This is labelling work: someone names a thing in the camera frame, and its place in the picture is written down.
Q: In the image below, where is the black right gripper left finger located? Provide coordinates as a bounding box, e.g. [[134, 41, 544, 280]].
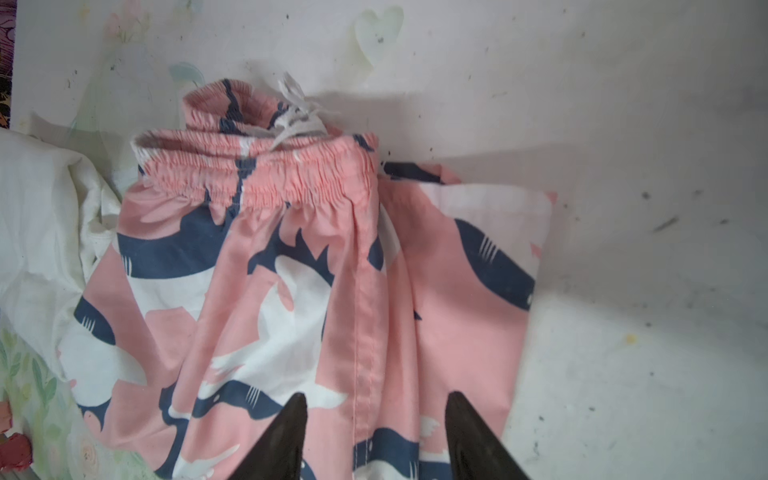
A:
[[229, 393, 308, 480]]

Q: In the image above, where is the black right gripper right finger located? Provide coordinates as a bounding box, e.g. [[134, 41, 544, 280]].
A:
[[445, 391, 530, 480]]

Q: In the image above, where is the pink patterned garment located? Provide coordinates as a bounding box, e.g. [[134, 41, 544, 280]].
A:
[[58, 80, 557, 479]]

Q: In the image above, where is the white t-shirt with robot print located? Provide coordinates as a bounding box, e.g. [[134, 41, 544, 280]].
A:
[[1, 130, 121, 378]]

